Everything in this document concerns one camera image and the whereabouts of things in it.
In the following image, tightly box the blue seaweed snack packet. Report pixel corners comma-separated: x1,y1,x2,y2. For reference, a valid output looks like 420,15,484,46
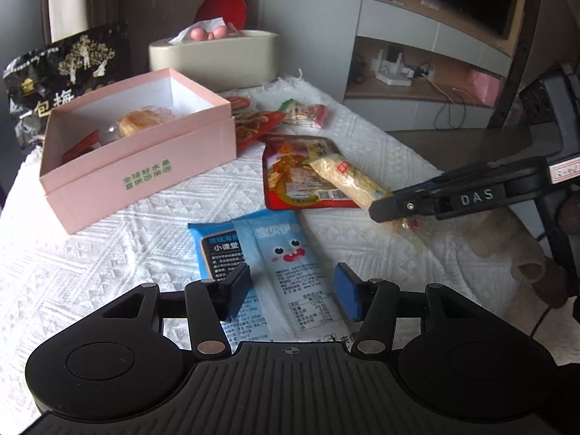
188,210,356,347

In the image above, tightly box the yellow clear cracker packet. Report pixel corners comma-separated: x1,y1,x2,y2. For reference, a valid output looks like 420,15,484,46
309,153,434,245

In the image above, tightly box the large red snack bag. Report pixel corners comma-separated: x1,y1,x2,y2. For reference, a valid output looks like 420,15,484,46
261,134,357,211

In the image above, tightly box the red small snack packet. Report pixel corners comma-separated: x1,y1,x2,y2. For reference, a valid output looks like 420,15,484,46
234,111,285,151

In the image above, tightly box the bread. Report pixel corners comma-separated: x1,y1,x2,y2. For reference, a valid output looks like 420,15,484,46
106,106,177,138

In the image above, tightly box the clear dark snack bar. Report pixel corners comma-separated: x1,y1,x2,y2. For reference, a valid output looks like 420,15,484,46
62,130,119,164

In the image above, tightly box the red braised egg packet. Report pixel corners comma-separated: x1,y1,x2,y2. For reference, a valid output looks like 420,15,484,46
224,95,254,114

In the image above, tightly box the pink paper bag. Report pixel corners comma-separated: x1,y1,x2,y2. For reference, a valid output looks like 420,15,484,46
466,68,502,107

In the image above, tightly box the white router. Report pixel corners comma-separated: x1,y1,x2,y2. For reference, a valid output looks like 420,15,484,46
370,45,414,87

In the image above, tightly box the white textured tablecloth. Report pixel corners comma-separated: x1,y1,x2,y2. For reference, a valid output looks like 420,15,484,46
0,74,522,435

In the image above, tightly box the pink cardboard box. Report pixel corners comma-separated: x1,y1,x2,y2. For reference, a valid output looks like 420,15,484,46
39,69,237,234

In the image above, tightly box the cream tissue box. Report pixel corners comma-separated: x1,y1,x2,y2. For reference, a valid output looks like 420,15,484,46
148,29,279,92

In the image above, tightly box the pink toy on tissue box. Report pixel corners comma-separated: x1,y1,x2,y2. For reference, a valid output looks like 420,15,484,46
190,26,229,41

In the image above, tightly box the black plum snack bag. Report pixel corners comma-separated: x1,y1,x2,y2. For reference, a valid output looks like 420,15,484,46
3,21,132,149

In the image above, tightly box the white tissue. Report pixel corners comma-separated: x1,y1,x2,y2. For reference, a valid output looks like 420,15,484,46
169,18,228,44

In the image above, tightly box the red round paddle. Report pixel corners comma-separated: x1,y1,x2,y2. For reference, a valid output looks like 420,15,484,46
195,0,248,29

